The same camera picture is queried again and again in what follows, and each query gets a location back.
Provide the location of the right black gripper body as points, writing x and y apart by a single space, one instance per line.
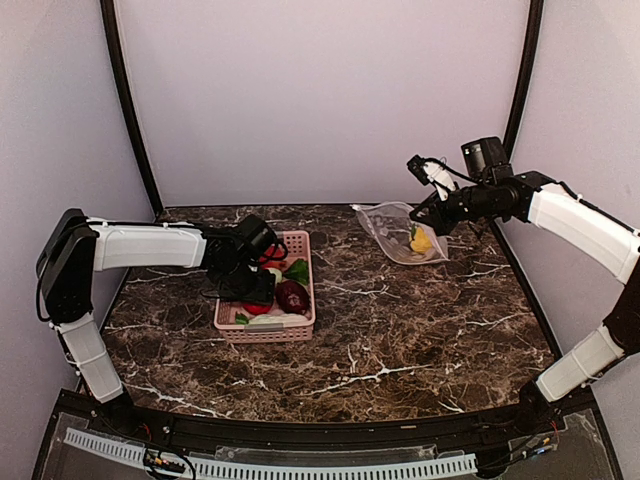
480 205

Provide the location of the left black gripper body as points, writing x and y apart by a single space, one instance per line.
240 283

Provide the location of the clear zip top bag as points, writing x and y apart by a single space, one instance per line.
389 224

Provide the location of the red pomegranate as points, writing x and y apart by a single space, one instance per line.
273 251

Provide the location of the red tomato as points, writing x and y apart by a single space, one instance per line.
256 309

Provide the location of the pink perforated plastic basket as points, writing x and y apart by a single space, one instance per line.
299 246

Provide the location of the dark red apple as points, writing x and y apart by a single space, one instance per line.
292 297

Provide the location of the yellow peach fruit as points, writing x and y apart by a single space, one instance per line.
420 242

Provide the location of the pale green radish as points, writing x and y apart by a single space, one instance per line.
297 270

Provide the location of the white wrinkled radish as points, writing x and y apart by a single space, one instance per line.
267 319

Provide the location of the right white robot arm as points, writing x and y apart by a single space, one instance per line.
595 242

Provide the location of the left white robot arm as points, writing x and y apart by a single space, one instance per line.
80 246

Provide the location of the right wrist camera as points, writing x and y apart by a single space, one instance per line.
431 171

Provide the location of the right black frame post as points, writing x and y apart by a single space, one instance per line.
525 71

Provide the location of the black frame post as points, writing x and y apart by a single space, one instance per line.
119 71
525 71

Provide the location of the black front rail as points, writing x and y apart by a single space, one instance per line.
483 431

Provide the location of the white slotted cable duct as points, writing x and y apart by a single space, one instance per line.
247 463

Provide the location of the left black frame post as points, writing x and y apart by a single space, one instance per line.
119 71

